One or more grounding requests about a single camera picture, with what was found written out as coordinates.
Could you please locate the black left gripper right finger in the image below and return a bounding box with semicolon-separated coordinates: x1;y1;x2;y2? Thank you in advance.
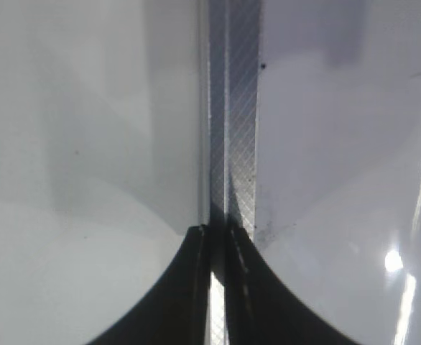
224;218;354;345

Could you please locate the white board with grey frame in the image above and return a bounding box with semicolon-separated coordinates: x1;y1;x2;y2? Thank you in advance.
0;1;262;344

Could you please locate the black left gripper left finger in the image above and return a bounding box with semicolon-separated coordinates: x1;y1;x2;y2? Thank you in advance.
91;225;211;344

